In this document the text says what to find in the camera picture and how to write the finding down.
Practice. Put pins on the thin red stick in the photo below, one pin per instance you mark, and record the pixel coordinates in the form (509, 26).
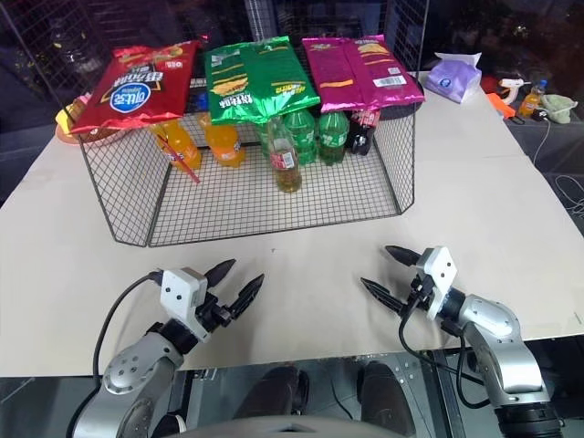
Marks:
(179, 159)

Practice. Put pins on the small blue object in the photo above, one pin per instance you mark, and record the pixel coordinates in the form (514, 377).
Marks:
(197, 99)

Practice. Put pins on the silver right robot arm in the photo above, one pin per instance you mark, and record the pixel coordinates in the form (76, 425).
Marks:
(497, 324)

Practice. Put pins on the magenta chip bag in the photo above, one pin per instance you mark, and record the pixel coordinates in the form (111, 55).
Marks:
(356, 73)

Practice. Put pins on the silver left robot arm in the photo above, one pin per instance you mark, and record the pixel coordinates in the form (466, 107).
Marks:
(132, 365)

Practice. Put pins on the pink plate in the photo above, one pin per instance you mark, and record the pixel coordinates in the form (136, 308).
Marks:
(66, 134)

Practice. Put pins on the dark rounded shape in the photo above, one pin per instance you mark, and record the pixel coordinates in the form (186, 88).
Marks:
(274, 392)
(385, 397)

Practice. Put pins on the orange soda plastic bottle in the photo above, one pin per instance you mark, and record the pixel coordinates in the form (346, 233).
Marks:
(184, 148)
(226, 146)

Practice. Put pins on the dark cola plastic bottle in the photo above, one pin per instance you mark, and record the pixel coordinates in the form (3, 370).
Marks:
(360, 137)

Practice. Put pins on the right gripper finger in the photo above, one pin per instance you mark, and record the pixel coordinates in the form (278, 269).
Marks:
(381, 293)
(401, 254)

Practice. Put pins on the yellow object on plate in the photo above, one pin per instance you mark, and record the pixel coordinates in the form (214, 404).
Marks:
(64, 115)

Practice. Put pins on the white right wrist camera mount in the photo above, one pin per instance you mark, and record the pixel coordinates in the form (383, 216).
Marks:
(440, 269)

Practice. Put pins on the glass bottle with yellow drink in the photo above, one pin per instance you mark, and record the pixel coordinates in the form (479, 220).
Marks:
(287, 175)

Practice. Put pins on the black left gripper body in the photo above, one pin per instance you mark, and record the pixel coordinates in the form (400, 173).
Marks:
(214, 314)

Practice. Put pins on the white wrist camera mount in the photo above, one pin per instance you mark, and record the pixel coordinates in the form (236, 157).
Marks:
(178, 292)
(440, 269)

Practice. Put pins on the red chip bag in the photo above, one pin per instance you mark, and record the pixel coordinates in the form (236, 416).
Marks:
(137, 86)

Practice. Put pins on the purple tissue pack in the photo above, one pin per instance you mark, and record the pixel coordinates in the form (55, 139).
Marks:
(449, 80)

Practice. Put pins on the small orange drink bottle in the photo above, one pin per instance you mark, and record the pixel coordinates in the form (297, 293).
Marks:
(529, 102)

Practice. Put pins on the orange plastic object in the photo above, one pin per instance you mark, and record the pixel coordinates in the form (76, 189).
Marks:
(499, 105)

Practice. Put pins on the green crumpled cloth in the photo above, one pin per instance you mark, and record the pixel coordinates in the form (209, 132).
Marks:
(559, 107)

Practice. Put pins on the small black device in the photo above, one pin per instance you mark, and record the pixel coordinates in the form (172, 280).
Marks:
(539, 114)

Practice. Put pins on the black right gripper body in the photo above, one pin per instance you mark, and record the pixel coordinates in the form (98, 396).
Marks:
(422, 292)

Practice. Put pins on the green chip bag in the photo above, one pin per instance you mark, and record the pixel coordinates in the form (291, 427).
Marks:
(255, 82)

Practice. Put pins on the white glue gun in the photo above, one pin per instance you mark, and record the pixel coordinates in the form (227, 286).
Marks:
(511, 84)

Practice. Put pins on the beige paper table cover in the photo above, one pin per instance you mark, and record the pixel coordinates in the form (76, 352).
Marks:
(319, 283)

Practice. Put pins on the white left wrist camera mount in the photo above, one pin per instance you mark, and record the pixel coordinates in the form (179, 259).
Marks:
(178, 292)

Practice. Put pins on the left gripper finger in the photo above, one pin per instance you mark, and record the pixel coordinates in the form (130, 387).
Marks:
(222, 273)
(248, 292)

